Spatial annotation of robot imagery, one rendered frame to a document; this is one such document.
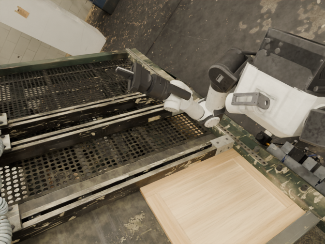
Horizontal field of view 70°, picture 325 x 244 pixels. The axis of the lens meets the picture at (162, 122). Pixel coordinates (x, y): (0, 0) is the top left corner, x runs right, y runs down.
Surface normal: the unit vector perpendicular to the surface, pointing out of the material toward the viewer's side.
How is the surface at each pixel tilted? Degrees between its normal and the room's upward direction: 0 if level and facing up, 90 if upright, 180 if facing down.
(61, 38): 90
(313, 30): 0
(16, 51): 90
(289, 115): 23
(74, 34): 90
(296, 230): 56
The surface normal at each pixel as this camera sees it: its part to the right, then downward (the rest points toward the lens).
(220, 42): -0.66, -0.23
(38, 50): 0.49, 0.58
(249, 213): 0.08, -0.80
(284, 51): -0.82, 0.10
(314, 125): -0.90, -0.22
